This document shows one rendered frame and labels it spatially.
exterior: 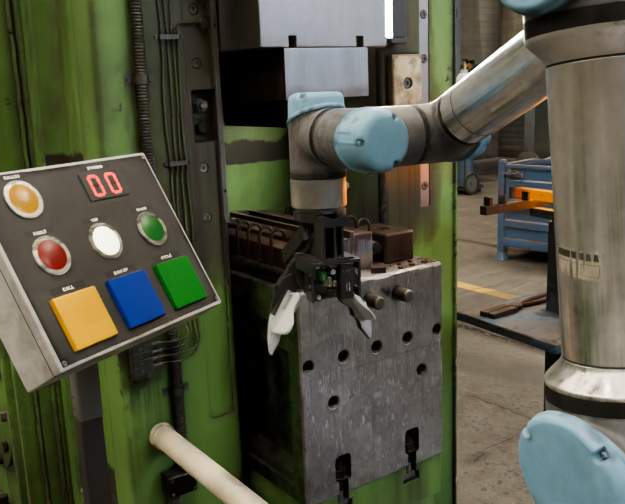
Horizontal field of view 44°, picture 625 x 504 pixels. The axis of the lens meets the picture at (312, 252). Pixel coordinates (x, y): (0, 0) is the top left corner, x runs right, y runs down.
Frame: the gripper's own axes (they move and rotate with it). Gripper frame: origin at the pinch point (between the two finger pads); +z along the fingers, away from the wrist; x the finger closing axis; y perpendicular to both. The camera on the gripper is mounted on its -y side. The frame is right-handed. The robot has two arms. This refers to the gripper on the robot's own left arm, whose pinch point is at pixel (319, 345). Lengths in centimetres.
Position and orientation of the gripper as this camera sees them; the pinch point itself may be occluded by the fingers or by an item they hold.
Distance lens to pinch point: 110.7
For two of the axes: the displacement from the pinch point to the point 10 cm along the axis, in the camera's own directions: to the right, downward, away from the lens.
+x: 9.3, -1.1, 3.5
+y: 3.7, 1.9, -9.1
